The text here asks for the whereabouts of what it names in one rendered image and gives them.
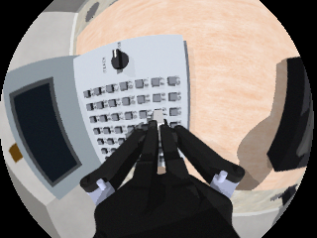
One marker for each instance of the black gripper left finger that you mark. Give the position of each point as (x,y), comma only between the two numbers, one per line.
(110,175)

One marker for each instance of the large grey cabinet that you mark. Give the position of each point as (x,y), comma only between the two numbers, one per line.
(42,102)

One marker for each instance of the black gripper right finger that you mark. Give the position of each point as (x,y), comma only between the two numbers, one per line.
(221,174)

